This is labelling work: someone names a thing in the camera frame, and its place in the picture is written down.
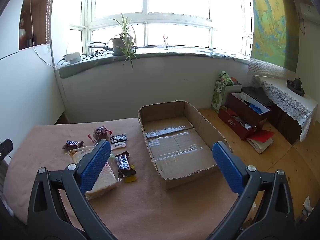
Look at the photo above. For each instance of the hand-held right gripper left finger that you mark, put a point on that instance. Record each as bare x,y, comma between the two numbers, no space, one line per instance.
96,166

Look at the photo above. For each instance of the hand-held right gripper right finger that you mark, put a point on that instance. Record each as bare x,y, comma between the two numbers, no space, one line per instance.
228,167

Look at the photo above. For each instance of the bread slice packet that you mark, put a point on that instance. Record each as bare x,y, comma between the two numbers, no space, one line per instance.
106,180

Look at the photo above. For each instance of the dark blue chocolate bar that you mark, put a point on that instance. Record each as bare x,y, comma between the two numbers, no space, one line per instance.
123,163

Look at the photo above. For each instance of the yellow candy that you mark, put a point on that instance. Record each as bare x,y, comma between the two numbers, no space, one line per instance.
131,179

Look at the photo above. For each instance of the cardboard box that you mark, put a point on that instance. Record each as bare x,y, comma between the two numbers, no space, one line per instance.
175,145

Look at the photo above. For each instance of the brown chocolate bar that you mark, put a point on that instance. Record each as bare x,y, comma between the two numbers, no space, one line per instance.
73,144

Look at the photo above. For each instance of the black and white snack packet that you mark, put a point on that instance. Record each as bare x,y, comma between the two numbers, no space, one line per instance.
118,140

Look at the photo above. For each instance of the dark snack in red-edged wrapper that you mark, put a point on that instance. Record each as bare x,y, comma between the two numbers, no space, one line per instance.
100,132

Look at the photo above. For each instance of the red booklet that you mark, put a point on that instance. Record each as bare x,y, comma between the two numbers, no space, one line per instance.
262,135

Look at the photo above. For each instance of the red open storage box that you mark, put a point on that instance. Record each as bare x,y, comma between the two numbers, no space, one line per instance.
240,120

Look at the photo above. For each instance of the green carton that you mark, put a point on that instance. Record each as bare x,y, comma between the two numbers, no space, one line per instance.
220,92

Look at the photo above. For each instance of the crumpled white paper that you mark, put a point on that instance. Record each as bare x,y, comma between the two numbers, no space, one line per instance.
307,206

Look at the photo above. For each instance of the lace-covered side table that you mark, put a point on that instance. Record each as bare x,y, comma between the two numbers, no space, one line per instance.
287,100

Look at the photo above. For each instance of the dark teapot ornament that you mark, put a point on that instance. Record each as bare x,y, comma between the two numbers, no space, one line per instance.
296,86

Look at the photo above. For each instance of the white power box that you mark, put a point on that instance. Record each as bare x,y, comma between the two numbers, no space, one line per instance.
72,57

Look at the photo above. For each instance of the potted spider plant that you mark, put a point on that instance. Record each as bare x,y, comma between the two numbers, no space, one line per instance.
121,43

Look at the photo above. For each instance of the grey windowsill cover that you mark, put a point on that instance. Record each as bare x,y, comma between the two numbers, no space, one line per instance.
160,55

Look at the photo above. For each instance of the small animal figurine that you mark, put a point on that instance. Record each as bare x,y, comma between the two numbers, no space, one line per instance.
165,42

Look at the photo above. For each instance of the landscape wall scroll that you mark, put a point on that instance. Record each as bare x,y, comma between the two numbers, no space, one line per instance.
271,25

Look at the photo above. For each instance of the white window frame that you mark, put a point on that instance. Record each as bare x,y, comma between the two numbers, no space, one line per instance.
145,17

